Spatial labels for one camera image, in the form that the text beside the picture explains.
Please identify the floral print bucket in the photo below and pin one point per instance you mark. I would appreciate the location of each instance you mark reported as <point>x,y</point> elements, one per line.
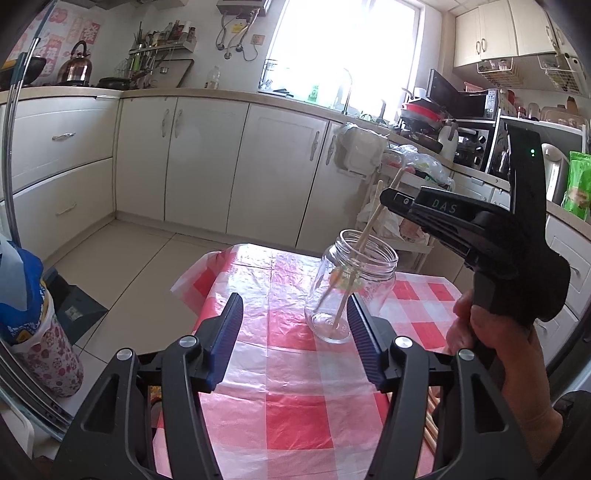
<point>51,360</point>

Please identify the black countertop appliance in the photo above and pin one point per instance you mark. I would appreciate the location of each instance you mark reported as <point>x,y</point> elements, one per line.
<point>461,99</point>

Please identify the red checkered plastic tablecloth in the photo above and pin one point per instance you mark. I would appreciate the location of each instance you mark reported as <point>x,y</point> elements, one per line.
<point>286,369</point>

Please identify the white hanging waste bin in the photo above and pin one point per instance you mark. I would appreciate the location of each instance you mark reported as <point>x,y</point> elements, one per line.
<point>362,150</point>

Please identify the green snack packet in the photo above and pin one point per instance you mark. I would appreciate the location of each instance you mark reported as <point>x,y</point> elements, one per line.
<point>577,184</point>

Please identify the chrome tube frame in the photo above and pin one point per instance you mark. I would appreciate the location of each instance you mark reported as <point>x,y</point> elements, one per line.
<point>11,138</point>

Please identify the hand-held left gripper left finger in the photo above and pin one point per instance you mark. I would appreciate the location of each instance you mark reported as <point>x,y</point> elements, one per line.
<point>226,337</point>

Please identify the green dish soap bottle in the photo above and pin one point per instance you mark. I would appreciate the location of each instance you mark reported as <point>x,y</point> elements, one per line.
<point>314,93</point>

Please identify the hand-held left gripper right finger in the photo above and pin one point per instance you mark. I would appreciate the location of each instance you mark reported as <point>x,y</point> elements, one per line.
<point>364,341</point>

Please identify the white wall cabinets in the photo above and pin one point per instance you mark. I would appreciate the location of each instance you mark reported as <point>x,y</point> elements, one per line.
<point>489,32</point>

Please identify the white base cabinets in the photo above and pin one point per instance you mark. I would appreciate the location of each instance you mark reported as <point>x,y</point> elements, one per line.
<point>203,161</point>

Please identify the dark cutting board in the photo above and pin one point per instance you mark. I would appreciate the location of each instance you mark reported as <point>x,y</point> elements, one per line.
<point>178,74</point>

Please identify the black cooking pot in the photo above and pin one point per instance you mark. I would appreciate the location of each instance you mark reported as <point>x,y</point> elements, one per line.
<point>30,69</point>

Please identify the clear glass jar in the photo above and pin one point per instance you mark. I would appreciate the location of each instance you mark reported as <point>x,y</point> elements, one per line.
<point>376,277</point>

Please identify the black dustpan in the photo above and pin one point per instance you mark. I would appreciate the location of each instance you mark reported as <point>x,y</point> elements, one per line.
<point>78,304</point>

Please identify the clear plastic bag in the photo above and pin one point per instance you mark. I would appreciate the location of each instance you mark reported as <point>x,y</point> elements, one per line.
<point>422,164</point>

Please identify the blue plastic bag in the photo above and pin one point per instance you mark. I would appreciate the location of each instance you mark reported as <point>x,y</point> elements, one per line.
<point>18,286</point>

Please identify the person's right forearm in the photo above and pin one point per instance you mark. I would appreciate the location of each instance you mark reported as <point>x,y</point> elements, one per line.
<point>526,406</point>

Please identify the sink faucet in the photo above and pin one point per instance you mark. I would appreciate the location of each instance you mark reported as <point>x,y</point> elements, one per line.
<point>347,92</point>

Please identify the wall socket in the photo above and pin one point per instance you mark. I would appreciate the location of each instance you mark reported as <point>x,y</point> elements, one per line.
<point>257,39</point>

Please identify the clear plastic bottle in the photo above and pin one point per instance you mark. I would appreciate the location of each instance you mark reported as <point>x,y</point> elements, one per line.
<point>212,79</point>

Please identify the person's right hand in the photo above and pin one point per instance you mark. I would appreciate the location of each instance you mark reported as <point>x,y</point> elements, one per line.
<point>503,337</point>

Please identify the steel kettle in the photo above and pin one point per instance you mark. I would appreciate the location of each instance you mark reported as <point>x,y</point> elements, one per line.
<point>74,64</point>

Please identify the white plastic bag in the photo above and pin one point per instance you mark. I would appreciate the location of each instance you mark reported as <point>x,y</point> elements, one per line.
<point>392,226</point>

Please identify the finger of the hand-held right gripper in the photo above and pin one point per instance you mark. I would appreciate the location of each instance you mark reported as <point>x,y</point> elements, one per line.
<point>398,199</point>
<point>434,233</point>

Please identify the wall water heater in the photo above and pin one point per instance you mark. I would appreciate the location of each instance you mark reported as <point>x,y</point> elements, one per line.
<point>242,5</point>

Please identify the kitchen window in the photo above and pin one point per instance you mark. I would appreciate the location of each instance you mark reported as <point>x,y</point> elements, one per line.
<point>346,46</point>

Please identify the black frying pan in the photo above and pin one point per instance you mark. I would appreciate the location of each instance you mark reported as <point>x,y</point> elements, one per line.
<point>115,83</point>

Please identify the black toaster oven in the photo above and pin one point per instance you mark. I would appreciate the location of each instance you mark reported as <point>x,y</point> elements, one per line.
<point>471,145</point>

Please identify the wall spice rack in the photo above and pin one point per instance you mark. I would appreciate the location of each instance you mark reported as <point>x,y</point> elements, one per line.
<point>161,44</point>

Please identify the stack of red bowls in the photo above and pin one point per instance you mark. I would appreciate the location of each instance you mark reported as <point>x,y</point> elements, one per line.
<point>422,113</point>

